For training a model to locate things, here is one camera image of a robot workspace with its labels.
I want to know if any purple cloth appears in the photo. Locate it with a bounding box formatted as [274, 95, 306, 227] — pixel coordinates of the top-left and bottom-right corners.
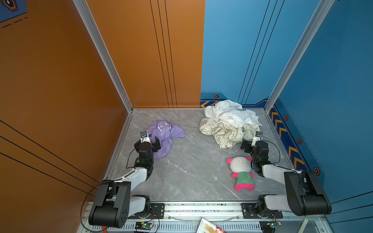
[147, 120, 186, 159]

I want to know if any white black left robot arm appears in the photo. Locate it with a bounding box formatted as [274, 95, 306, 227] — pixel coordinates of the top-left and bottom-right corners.
[88, 137, 161, 228]

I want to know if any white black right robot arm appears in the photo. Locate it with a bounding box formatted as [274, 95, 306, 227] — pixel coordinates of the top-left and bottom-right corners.
[241, 140, 332, 218]

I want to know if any cream green printed cloth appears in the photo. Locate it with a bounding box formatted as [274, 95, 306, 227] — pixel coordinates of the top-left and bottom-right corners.
[199, 117, 260, 149]

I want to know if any plain white cloth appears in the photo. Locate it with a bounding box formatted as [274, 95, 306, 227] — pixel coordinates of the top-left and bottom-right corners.
[204, 100, 262, 128]

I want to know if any pink green plush toy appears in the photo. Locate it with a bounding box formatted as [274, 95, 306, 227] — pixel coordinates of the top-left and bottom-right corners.
[226, 156, 255, 191]

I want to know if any small green circuit board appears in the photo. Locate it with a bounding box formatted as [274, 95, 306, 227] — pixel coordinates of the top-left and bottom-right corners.
[135, 222, 154, 233]

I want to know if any right circuit board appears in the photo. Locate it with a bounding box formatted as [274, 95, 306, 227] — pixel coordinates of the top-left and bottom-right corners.
[259, 220, 282, 233]

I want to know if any red white booklet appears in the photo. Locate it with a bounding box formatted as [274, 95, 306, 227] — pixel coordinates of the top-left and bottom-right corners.
[196, 218, 226, 233]

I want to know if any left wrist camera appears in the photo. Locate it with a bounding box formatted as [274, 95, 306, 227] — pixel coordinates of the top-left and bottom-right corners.
[140, 131, 151, 143]

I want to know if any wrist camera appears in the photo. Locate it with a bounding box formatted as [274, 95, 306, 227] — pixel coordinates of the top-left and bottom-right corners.
[140, 131, 151, 143]
[251, 131, 263, 147]

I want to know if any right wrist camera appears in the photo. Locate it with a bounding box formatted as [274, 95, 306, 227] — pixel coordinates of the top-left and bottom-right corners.
[251, 131, 263, 147]

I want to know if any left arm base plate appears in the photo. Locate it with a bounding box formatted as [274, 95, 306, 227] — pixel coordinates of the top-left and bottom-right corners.
[129, 203, 165, 220]

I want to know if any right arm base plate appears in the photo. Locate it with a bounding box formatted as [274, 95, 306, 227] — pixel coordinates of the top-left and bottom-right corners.
[241, 203, 283, 219]

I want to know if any aluminium front rail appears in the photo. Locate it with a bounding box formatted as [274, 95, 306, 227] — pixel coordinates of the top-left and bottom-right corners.
[78, 201, 333, 233]

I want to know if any aluminium corner post left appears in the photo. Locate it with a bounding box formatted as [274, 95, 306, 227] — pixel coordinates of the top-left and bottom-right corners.
[73, 0, 133, 114]

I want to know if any aluminium corner post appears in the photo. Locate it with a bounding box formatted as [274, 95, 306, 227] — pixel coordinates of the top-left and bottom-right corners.
[73, 0, 133, 114]
[264, 0, 335, 114]

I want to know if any aluminium corner post right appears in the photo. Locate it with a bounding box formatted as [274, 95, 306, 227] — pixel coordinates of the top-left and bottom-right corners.
[264, 0, 335, 114]

